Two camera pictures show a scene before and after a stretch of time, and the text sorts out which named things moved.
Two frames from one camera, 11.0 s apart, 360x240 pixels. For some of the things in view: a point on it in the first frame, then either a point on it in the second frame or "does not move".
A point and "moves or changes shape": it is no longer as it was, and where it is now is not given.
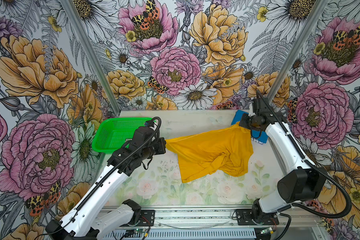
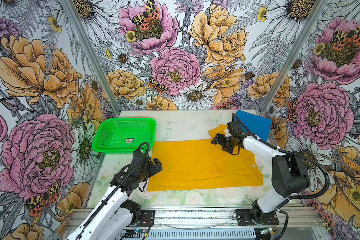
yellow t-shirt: [227, 150] moves or changes shape
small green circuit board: [137, 230] does not move
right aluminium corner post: [318, 9] does not move
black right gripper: [242, 122] -> [229, 150]
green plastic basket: [111, 133] does not move
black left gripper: [161, 143] -> [152, 170]
